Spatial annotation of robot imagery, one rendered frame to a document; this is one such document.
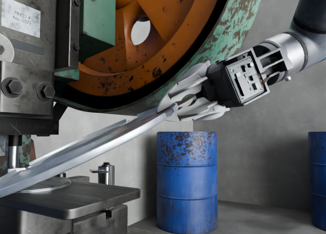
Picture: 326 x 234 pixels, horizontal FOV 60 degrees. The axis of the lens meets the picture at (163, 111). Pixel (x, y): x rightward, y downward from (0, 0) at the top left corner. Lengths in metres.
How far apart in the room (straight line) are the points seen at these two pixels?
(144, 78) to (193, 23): 0.19
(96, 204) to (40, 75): 0.27
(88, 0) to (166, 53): 0.23
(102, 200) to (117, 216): 0.27
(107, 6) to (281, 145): 3.16
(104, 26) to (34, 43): 0.16
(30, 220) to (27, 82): 0.22
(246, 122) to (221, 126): 0.32
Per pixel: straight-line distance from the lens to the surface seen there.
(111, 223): 0.63
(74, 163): 0.28
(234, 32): 0.74
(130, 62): 0.85
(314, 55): 0.54
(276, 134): 3.63
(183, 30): 0.73
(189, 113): 0.41
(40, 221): 0.47
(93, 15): 0.63
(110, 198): 0.38
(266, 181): 3.70
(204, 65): 0.46
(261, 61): 0.47
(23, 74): 0.52
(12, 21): 0.57
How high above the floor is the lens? 0.86
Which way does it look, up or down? 4 degrees up
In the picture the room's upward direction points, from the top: straight up
